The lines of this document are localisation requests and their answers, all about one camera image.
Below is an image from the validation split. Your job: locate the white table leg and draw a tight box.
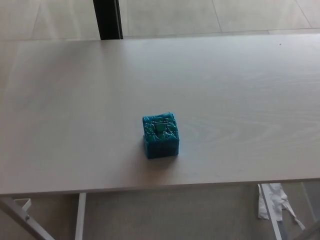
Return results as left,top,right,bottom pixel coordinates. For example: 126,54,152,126
258,183,284,240
74,192,87,240

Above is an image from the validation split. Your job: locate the blue textured cube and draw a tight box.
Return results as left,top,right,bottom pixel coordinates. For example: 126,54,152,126
141,112,181,160

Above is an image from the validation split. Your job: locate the white crumpled paper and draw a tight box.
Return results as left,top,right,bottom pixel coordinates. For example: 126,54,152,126
256,182,307,231

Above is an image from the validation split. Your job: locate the black vertical pillar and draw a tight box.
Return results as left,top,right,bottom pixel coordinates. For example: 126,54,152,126
92,0,124,41

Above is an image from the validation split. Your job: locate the white table bracket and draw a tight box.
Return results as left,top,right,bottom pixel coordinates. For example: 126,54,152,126
13,198,32,214

